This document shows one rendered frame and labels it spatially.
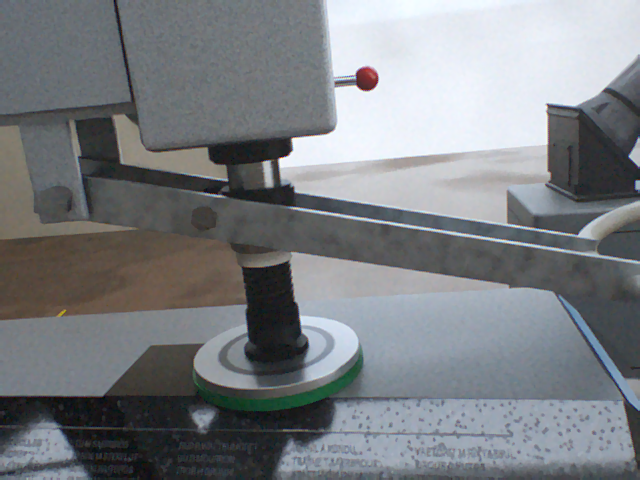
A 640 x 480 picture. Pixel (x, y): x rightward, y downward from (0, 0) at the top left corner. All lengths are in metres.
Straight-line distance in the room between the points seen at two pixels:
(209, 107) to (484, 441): 0.45
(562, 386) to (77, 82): 0.60
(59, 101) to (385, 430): 0.48
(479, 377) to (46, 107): 0.55
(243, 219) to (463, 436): 0.34
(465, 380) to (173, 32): 0.49
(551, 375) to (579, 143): 1.00
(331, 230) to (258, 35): 0.22
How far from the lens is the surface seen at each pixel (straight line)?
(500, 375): 0.76
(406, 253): 0.70
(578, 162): 1.69
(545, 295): 1.01
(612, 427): 0.73
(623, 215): 1.06
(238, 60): 0.62
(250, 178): 0.71
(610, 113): 1.73
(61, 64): 0.67
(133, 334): 1.01
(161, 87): 0.63
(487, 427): 0.71
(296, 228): 0.69
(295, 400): 0.71
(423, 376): 0.76
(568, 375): 0.77
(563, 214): 1.61
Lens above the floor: 1.22
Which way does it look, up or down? 15 degrees down
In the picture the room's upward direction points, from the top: 6 degrees counter-clockwise
